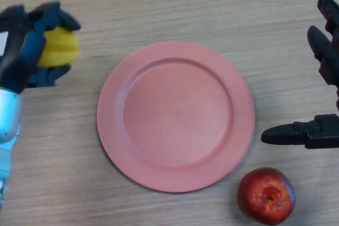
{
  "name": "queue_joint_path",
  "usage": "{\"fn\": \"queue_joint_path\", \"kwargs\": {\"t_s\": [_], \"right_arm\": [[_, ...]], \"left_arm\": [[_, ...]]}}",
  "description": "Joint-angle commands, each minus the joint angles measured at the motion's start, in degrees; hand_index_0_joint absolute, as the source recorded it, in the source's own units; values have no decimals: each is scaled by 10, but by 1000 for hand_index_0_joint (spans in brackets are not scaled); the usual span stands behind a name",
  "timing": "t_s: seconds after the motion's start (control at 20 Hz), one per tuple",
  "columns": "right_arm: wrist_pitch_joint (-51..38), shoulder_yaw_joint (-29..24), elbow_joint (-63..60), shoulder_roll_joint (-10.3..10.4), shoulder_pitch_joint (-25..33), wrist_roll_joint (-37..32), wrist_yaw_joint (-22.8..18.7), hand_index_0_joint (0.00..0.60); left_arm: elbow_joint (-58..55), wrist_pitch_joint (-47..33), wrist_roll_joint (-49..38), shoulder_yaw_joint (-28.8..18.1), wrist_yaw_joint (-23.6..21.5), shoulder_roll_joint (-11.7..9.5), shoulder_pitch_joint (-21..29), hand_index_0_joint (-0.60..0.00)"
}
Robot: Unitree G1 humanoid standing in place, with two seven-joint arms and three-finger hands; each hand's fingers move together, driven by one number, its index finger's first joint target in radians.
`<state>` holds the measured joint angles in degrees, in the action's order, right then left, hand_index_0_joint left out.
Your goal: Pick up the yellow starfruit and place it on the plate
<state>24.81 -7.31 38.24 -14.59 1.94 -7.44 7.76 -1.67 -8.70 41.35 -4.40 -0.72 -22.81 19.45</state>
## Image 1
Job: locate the red apple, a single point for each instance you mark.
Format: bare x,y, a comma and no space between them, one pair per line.
266,195

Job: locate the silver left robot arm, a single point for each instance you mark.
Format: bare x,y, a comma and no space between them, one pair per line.
8,130

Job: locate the yellow starfruit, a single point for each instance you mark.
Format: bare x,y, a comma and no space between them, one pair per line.
61,48

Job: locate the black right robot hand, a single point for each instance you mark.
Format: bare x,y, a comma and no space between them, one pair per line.
327,51

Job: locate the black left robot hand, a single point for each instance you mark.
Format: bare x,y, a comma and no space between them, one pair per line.
18,51

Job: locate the pink round plate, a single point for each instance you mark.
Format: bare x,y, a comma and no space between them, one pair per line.
176,117

